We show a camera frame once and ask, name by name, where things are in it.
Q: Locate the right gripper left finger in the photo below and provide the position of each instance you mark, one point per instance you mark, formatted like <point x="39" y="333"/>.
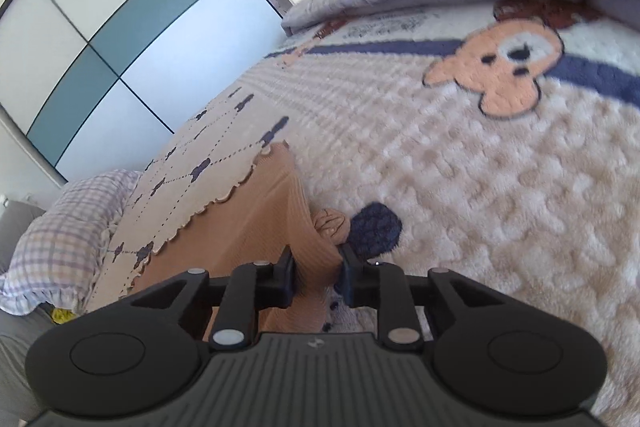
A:
<point x="222" y="311"/>

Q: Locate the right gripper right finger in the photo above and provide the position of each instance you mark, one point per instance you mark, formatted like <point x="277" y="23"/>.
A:
<point x="395" y="296"/>

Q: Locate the tan ribbed knit garment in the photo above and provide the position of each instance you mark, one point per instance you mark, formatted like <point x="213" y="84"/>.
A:
<point x="264" y="215"/>

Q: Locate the cream bear pattern bedspread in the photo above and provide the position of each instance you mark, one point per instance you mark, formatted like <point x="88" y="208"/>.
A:
<point x="500" y="141"/>

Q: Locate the yellow small object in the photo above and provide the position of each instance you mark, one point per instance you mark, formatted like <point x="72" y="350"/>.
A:
<point x="62" y="316"/>

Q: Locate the purple plaid pillow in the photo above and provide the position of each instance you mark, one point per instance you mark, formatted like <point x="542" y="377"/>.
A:
<point x="59" y="258"/>

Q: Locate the grey padded headboard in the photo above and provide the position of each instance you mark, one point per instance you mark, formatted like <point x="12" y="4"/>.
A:
<point x="22" y="321"/>

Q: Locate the blue white sliding wardrobe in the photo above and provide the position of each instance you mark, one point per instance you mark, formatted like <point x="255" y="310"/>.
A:
<point x="93" y="85"/>

